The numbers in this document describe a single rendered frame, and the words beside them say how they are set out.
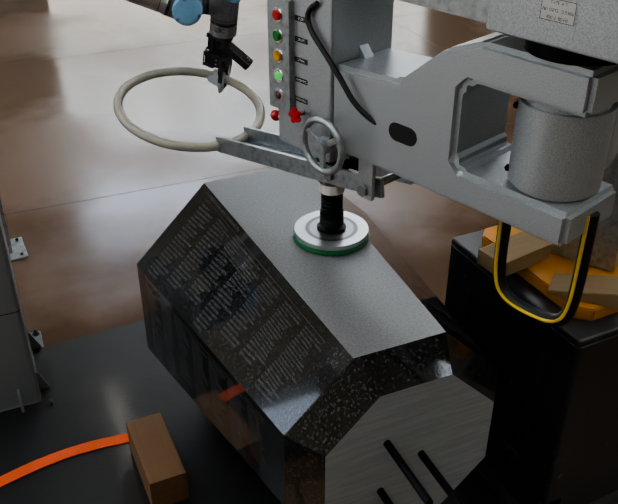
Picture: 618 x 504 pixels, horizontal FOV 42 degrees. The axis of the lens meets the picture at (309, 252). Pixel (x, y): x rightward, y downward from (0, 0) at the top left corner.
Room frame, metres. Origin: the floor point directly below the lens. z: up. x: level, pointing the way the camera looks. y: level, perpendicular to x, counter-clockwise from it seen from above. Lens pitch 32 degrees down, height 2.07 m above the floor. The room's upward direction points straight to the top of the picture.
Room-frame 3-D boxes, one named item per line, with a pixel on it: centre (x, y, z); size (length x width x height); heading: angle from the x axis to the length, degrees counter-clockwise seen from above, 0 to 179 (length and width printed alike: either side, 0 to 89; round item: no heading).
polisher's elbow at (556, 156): (1.53, -0.51, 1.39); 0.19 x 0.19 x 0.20
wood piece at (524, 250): (2.02, -0.60, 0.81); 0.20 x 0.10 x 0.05; 124
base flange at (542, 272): (2.08, -0.85, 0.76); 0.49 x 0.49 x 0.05; 26
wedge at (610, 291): (1.85, -0.77, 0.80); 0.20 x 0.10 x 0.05; 65
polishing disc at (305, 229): (2.01, -0.06, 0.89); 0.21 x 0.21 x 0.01
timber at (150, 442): (1.91, 0.50, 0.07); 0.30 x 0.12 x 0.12; 25
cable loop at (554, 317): (1.52, -0.51, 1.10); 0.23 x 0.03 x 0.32; 43
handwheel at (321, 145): (1.84, -0.06, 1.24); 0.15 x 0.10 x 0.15; 43
